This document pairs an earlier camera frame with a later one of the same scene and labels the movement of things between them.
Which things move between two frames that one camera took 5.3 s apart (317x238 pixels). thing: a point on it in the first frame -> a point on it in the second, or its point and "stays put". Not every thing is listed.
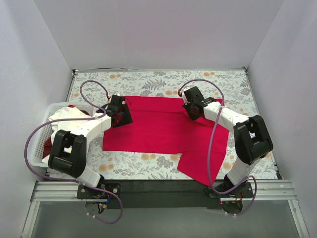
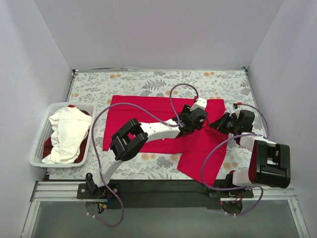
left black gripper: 123,115 -> 186,110
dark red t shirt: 48,141 stays put
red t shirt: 163,125 stays put
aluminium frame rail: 262,190 stays put
